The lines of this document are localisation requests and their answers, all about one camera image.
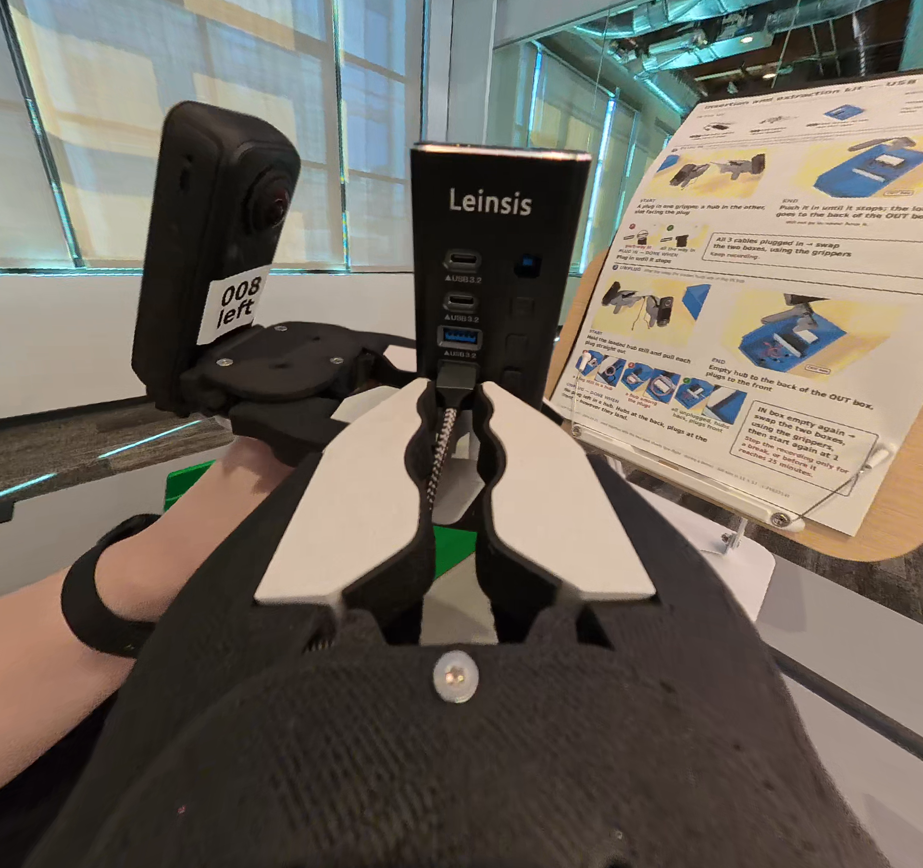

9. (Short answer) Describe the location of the tall black USB hub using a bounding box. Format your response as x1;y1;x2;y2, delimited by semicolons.
410;143;594;422

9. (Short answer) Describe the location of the person's left hand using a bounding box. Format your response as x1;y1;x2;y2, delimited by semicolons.
140;439;316;622

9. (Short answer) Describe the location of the person's left forearm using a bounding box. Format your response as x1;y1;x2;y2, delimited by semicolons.
0;580;141;786

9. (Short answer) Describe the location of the printed instruction sheet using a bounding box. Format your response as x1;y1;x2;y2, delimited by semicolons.
551;75;923;539

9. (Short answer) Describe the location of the black wrist strap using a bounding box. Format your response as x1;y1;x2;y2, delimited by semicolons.
61;515;161;660

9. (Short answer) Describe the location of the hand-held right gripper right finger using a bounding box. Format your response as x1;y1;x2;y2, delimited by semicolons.
472;380;659;604

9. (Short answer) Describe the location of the grey braided USB cable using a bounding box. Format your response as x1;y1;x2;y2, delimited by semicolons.
424;360;478;519

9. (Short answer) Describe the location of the white board stand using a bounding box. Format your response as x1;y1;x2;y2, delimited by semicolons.
577;421;778;625

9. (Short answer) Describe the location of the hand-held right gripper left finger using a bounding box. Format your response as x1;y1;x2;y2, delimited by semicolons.
254;380;437;606

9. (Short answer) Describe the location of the green plastic bin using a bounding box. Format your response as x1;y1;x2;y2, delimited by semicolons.
164;460;483;584

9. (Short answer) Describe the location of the window with roller blind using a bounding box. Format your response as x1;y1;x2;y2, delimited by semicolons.
534;53;682;285
0;0;428;272

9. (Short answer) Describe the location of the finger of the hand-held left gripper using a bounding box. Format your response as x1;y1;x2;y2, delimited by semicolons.
328;378;434;428
375;344;421;381

